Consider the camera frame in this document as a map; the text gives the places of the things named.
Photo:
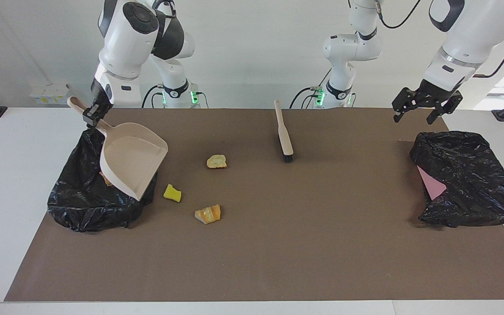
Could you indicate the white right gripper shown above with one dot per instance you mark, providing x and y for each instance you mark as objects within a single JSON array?
[{"x": 123, "y": 94}]

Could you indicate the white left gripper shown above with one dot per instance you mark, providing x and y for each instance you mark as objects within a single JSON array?
[{"x": 446, "y": 78}]

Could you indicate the beige plastic dustpan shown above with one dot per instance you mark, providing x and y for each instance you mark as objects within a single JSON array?
[{"x": 131, "y": 162}]

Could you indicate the pale flaky croissant piece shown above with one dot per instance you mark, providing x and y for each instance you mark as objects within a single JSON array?
[{"x": 104, "y": 179}]

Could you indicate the yellow sponge wedge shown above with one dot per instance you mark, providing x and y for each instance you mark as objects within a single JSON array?
[{"x": 172, "y": 193}]

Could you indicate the small pale pastry piece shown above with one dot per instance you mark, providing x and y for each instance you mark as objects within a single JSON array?
[{"x": 216, "y": 162}]

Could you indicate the beige hand brush black bristles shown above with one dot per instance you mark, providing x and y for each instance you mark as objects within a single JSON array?
[{"x": 284, "y": 135}]

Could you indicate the orange striped croissant piece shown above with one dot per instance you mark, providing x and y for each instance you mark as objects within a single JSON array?
[{"x": 208, "y": 214}]

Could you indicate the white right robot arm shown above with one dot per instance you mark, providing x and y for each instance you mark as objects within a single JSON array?
[{"x": 125, "y": 43}]

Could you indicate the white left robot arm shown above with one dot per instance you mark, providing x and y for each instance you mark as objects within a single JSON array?
[{"x": 470, "y": 30}]

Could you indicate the pink bin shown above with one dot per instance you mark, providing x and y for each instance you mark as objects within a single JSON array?
[{"x": 431, "y": 186}]

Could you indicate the black trash bag over pink bin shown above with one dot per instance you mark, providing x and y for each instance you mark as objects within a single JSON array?
[{"x": 466, "y": 175}]

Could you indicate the black trash bag bin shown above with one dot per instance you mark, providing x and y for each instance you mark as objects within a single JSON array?
[{"x": 81, "y": 205}]

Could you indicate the brown table mat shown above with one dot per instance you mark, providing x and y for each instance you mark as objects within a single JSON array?
[{"x": 252, "y": 262}]

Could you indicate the white wall socket boxes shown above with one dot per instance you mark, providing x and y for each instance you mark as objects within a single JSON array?
[{"x": 53, "y": 94}]

